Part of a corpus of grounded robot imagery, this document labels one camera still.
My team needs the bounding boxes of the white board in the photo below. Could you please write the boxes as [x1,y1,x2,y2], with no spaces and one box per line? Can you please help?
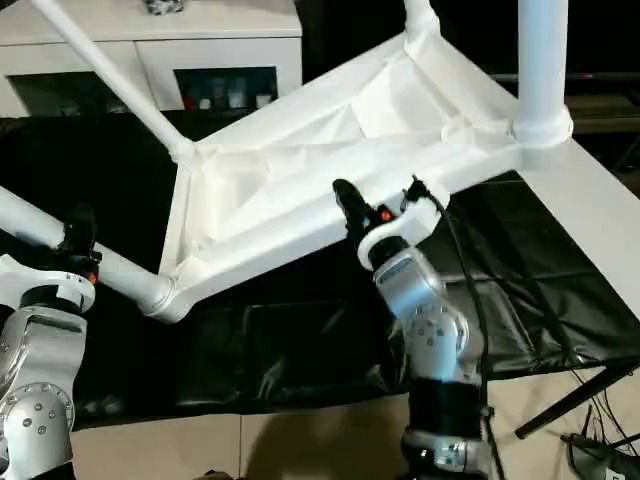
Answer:
[524,138,640,322]

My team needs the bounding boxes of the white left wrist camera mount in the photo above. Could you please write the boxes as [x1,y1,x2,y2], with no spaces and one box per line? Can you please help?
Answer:
[0,252,97,312]

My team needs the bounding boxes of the black bar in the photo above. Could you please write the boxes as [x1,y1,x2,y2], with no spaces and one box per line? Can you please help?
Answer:
[492,72,640,85]

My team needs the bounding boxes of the white cabinet with glass doors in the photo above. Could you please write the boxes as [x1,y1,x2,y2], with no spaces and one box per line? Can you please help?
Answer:
[0,0,304,120]

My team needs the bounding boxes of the black floor device white label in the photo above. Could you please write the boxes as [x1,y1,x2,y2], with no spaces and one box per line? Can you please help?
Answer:
[562,432,640,480]

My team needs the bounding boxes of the black mat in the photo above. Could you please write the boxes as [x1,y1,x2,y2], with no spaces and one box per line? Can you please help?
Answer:
[0,114,640,432]

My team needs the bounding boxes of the white plastic table top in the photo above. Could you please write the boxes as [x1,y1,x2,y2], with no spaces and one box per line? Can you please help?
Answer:
[157,22,575,327]

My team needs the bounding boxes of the black stand leg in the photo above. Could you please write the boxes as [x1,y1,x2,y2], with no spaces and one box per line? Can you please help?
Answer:
[514,367,640,440]

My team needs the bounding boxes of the dark bag of items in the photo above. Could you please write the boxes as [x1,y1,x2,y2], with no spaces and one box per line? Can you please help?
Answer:
[142,0,187,16]

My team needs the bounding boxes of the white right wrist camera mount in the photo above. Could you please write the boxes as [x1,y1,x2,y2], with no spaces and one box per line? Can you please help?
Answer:
[357,192,445,270]

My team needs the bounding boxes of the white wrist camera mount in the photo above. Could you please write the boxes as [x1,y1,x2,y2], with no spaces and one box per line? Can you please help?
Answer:
[0,252,97,312]
[357,192,445,270]

